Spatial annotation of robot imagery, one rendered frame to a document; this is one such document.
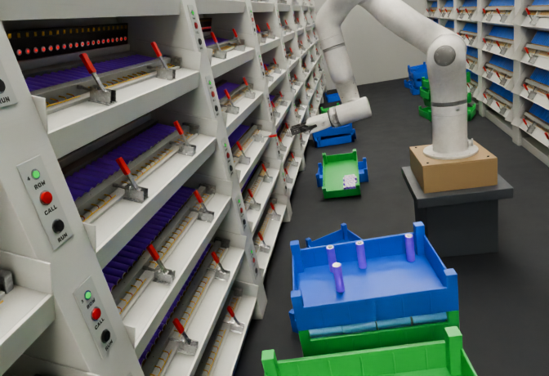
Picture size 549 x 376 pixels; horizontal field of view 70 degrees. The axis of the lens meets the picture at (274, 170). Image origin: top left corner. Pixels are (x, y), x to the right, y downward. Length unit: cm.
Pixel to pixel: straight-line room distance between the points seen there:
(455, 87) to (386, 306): 92
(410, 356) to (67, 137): 62
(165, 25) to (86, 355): 82
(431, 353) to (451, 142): 98
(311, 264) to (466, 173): 77
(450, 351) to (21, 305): 59
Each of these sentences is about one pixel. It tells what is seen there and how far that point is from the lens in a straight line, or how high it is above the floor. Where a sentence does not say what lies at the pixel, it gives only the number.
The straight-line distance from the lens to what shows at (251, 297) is 142.
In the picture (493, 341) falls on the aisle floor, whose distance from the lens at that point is 137.
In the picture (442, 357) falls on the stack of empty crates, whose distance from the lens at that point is 72.
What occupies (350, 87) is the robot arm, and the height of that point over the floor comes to 65.
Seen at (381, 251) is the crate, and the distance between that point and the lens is 96.
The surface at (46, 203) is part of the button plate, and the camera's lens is 60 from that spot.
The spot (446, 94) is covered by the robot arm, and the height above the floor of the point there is 61.
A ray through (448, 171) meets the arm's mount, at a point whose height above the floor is 36.
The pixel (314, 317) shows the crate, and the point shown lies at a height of 43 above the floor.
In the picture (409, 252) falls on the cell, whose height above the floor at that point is 43.
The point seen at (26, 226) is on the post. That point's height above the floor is 77.
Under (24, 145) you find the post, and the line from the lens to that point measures 60.
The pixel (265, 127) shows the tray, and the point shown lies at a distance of 187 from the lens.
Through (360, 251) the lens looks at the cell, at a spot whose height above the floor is 45.
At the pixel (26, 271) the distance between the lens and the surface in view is 62.
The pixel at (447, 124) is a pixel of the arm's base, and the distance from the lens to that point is 154.
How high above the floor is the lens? 95
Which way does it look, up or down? 20 degrees down
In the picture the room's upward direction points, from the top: 12 degrees counter-clockwise
